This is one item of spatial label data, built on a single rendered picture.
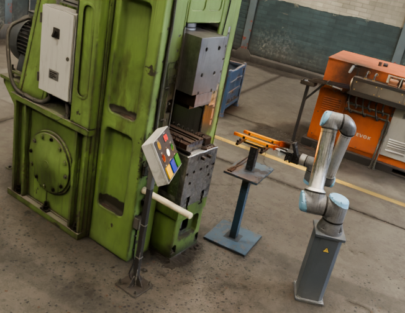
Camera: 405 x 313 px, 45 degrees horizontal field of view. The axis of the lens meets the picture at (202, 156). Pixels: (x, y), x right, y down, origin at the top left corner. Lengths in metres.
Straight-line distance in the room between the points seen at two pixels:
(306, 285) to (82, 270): 1.67
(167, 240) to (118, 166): 0.71
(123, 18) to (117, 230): 1.57
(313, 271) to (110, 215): 1.58
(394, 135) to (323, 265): 3.39
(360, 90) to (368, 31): 4.27
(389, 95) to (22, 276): 4.78
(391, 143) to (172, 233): 3.84
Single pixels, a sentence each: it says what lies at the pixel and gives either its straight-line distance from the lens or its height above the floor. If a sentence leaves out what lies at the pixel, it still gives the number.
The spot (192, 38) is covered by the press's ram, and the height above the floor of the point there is 1.74.
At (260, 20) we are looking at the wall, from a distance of 11.44.
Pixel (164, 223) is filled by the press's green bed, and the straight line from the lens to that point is 3.92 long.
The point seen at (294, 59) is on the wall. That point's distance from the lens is 11.24.
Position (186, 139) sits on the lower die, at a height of 0.99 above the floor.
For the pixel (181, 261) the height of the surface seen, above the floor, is 0.00.
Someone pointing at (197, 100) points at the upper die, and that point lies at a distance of 3.51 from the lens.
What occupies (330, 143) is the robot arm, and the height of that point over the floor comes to 1.22.
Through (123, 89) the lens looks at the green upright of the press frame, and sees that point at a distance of 3.56.
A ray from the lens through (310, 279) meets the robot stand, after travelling 3.89.
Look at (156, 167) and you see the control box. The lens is 3.02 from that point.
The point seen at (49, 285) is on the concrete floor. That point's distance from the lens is 3.69.
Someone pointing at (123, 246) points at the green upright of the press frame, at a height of 0.12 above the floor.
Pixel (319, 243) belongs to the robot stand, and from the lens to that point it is 3.71.
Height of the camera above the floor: 2.35
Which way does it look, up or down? 23 degrees down
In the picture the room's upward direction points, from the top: 11 degrees clockwise
